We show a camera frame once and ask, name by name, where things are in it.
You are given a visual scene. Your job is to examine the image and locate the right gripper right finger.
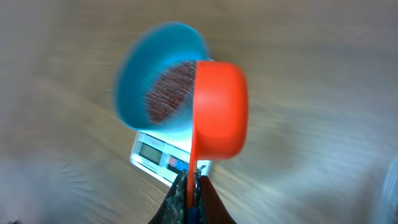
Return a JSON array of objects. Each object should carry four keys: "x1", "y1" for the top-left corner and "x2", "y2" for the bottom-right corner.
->
[{"x1": 199, "y1": 175, "x2": 236, "y2": 224}]

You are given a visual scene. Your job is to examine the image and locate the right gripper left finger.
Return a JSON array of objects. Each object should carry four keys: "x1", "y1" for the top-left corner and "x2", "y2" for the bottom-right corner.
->
[{"x1": 149, "y1": 172, "x2": 187, "y2": 224}]

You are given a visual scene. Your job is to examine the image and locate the red measuring scoop blue handle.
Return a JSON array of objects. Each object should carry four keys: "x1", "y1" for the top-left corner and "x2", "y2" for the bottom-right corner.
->
[{"x1": 186, "y1": 60, "x2": 248, "y2": 223}]

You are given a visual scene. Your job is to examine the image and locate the white kitchen scale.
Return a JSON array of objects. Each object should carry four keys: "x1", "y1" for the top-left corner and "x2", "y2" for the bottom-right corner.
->
[{"x1": 129, "y1": 57, "x2": 215, "y2": 187}]

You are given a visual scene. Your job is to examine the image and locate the red beans in bowl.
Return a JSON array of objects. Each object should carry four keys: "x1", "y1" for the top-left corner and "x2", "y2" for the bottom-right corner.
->
[{"x1": 144, "y1": 60, "x2": 197, "y2": 124}]

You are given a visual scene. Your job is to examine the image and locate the blue bowl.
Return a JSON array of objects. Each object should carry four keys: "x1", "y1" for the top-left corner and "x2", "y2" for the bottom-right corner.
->
[{"x1": 113, "y1": 21, "x2": 210, "y2": 132}]

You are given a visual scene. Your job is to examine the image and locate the clear plastic container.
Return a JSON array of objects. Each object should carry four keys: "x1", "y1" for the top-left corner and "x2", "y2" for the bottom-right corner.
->
[{"x1": 378, "y1": 159, "x2": 397, "y2": 224}]

